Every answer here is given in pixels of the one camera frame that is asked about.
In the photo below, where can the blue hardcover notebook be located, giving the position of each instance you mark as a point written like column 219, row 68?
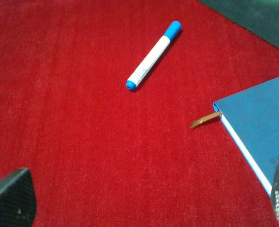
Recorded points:
column 252, row 119

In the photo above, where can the black green Razer mousepad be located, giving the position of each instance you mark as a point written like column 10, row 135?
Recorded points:
column 261, row 17

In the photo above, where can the blue and white marker pen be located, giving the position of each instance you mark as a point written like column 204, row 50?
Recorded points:
column 152, row 57

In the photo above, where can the brown ribbon bookmark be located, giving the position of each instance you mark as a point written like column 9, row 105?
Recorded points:
column 205, row 119

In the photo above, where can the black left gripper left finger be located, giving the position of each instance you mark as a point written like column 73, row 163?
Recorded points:
column 17, row 199

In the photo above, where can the red velvet tablecloth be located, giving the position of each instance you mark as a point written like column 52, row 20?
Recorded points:
column 105, row 156

